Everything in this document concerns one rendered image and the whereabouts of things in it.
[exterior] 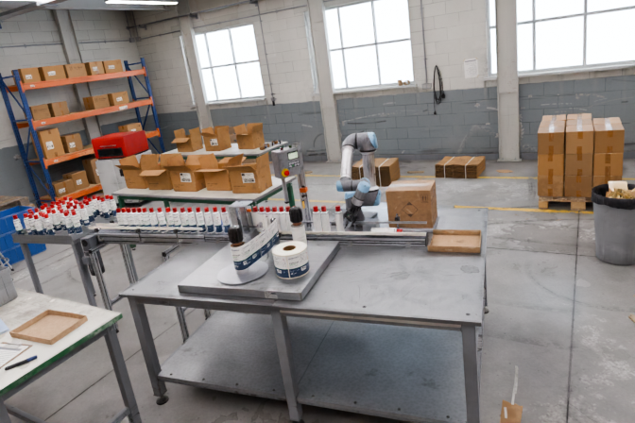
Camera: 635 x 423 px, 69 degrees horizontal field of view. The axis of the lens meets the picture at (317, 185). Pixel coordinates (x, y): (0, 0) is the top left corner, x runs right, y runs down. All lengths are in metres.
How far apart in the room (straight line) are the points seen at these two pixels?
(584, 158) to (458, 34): 3.23
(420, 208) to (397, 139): 5.51
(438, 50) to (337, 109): 2.17
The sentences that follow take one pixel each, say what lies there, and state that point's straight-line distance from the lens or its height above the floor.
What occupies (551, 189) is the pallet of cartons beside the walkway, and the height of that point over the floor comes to 0.23.
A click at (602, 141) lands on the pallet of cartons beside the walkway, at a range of 5.82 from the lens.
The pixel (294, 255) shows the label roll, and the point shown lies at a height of 1.02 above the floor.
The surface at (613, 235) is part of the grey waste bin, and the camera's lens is 4.67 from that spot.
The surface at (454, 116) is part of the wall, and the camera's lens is 8.26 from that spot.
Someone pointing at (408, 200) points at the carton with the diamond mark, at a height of 1.05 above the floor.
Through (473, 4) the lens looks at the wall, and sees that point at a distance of 8.09.
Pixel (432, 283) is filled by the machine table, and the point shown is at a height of 0.83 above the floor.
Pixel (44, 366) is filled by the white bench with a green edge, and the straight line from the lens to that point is 2.81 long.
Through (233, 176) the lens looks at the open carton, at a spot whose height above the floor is 0.97.
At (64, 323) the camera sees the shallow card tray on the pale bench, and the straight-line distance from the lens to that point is 3.11.
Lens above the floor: 2.07
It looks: 16 degrees down
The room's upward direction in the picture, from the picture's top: 8 degrees counter-clockwise
